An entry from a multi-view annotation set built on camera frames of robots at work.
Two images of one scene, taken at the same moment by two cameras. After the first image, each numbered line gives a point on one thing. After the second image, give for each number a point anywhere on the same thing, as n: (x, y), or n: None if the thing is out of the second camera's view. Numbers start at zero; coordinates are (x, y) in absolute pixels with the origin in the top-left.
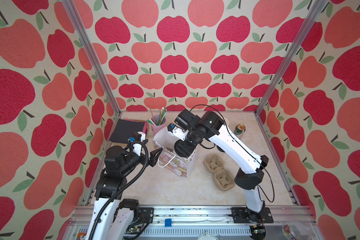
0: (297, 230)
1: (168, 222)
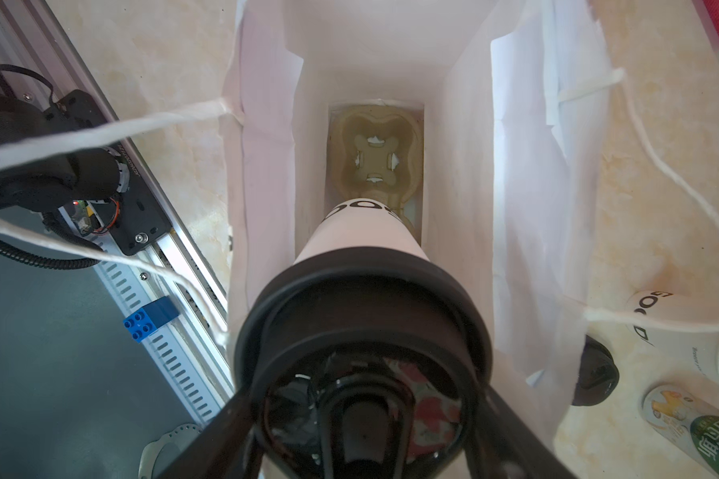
0: None
1: (146, 320)
